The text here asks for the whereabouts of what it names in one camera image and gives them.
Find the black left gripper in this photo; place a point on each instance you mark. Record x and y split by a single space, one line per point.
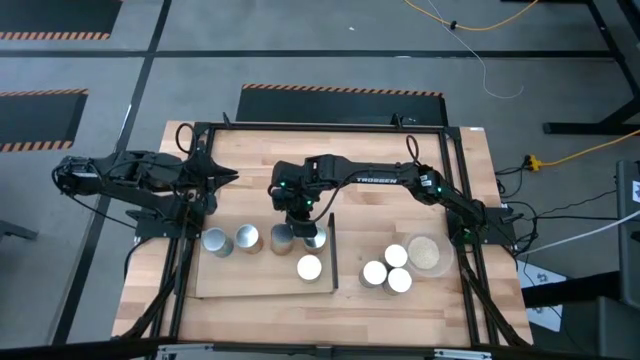
205 180

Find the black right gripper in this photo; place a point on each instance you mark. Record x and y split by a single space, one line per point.
297 187

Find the red orange tin can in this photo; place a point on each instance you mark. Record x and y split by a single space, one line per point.
281 241

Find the corn tin can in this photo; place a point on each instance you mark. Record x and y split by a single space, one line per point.
320 245

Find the carrots tin can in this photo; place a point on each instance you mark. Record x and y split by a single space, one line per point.
309 267

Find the pineapple tin can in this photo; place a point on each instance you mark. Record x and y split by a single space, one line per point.
248 238

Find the tomatoes tin can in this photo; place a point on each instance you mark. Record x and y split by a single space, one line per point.
375 272

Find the silver topped tin can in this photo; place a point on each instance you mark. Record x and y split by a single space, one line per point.
400 281

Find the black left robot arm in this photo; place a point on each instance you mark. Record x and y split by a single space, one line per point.
125 175

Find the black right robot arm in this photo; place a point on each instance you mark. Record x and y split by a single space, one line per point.
380 175

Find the black hazard striped floor mat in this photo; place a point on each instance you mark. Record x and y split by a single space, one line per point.
340 107
60 15
35 117

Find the clear bowl of grains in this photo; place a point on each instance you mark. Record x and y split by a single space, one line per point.
425 252

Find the black furniture foot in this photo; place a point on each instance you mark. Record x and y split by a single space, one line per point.
15 231

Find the white printed paper sheet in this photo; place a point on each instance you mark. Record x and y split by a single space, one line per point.
537 277

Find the black floor beam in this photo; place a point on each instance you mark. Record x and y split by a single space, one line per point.
575 290

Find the dark grey cabinet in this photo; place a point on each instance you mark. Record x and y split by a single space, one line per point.
627 240

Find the black aluminium table frame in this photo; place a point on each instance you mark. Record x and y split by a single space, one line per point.
325 126

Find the black desk frame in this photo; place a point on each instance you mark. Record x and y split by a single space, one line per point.
575 128

